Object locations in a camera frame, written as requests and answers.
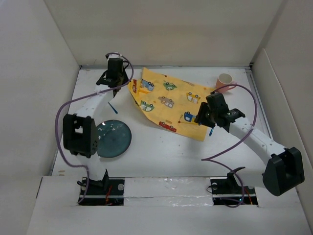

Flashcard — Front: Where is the pink ceramic mug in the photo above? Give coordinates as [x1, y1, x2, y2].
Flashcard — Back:
[216, 73, 237, 93]

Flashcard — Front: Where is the yellow car-print cloth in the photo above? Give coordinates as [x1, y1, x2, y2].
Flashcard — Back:
[128, 68, 213, 141]

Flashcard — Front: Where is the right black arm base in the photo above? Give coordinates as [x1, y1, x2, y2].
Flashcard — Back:
[206, 167, 258, 208]

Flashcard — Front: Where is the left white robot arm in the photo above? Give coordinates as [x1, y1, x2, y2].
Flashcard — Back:
[63, 52, 131, 194]

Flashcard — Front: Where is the teal ceramic plate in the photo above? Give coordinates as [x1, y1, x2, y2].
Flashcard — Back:
[97, 119, 132, 158]

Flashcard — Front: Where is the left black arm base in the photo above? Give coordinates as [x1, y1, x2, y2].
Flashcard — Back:
[78, 178, 125, 206]

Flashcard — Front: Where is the blue metal fork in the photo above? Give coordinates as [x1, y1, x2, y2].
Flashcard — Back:
[108, 103, 118, 114]

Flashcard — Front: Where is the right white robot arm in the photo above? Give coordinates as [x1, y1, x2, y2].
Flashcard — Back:
[195, 93, 305, 196]

